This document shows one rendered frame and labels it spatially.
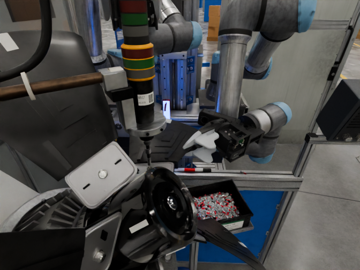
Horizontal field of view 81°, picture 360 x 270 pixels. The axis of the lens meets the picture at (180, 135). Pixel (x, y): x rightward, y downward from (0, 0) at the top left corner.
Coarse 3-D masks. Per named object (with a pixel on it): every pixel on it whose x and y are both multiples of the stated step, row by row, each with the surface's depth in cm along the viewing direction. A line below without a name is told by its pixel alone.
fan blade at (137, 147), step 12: (168, 132) 54; (180, 132) 56; (192, 132) 58; (132, 144) 50; (156, 144) 49; (168, 144) 49; (180, 144) 50; (132, 156) 46; (144, 156) 45; (156, 156) 45; (168, 156) 44; (180, 156) 45
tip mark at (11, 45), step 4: (0, 36) 31; (4, 36) 31; (8, 36) 32; (0, 40) 31; (4, 40) 31; (8, 40) 31; (12, 40) 32; (4, 44) 31; (8, 44) 31; (12, 44) 32; (8, 48) 31; (12, 48) 31; (16, 48) 32
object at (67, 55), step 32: (32, 32) 34; (64, 32) 37; (0, 64) 30; (64, 64) 34; (64, 96) 32; (96, 96) 34; (0, 128) 28; (32, 128) 30; (64, 128) 31; (96, 128) 32; (32, 160) 29; (64, 160) 30
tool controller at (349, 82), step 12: (348, 84) 66; (336, 96) 71; (348, 96) 65; (324, 108) 77; (336, 108) 71; (348, 108) 65; (324, 120) 77; (336, 120) 70; (348, 120) 67; (324, 132) 77; (336, 132) 72; (348, 132) 71
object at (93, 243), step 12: (120, 216) 26; (96, 228) 23; (108, 228) 25; (96, 240) 24; (108, 240) 26; (84, 252) 22; (108, 252) 27; (84, 264) 23; (96, 264) 25; (108, 264) 28
